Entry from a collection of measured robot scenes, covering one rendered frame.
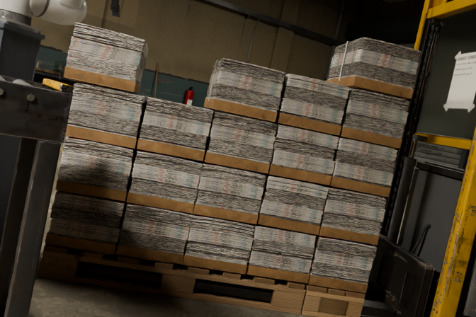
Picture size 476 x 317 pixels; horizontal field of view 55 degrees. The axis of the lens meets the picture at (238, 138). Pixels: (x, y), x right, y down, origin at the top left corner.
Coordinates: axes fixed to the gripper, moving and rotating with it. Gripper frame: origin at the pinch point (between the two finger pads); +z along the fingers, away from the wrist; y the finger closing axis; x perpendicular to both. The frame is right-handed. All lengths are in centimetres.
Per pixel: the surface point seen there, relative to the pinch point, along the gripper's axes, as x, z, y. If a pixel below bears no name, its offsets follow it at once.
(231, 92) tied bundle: 53, 9, 26
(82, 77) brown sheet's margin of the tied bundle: -7.8, 11.3, 32.7
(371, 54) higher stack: 111, -4, -1
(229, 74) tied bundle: 51, 6, 20
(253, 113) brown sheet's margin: 65, 12, 32
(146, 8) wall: -46, 551, -416
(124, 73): 7.8, 10.2, 27.2
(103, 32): -3.0, 2.6, 15.3
